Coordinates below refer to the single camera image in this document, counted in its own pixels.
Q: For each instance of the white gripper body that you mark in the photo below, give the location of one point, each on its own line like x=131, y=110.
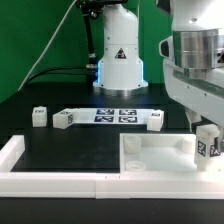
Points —
x=204, y=95

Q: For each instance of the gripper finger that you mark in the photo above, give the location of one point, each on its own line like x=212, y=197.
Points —
x=219, y=140
x=192, y=118

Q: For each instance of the white square tabletop part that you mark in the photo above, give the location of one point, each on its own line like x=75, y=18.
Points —
x=157, y=152

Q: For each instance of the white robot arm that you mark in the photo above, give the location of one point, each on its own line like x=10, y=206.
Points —
x=193, y=57

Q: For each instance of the white U-shaped obstacle fence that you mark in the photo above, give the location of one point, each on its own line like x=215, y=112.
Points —
x=183, y=185

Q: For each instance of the white marker plate with tags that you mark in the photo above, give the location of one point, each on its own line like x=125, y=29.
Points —
x=111, y=116

